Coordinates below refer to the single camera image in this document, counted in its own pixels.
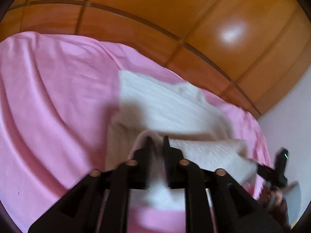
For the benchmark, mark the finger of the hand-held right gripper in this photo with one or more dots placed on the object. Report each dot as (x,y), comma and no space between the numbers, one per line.
(264,171)

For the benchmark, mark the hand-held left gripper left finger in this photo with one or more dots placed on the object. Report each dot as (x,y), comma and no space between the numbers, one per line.
(142,167)

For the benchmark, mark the cream knit sweater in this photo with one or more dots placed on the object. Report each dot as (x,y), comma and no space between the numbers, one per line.
(170,109)

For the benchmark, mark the person's right hand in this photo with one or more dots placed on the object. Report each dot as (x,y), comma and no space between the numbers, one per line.
(277,203)

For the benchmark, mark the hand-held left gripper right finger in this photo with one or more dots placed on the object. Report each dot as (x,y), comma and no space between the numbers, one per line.
(173,167)

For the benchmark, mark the pink bed sheet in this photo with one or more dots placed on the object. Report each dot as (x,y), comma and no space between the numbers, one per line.
(55,97)

